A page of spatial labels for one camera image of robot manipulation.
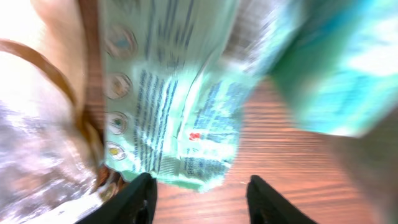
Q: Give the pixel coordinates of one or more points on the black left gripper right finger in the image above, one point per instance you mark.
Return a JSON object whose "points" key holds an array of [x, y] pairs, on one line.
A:
{"points": [[267, 206]]}

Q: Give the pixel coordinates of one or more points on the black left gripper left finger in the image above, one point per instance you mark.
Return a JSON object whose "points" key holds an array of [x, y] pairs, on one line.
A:
{"points": [[135, 204]]}

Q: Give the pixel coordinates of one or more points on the brown snack packet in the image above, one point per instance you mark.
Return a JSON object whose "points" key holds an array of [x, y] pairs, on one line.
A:
{"points": [[51, 157]]}

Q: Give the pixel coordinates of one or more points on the teal snack bar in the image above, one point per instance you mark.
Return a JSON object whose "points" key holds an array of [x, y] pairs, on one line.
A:
{"points": [[176, 76]]}

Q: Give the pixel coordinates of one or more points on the teal Kleenex tissue pack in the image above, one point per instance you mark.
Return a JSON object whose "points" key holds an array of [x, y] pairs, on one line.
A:
{"points": [[339, 75]]}

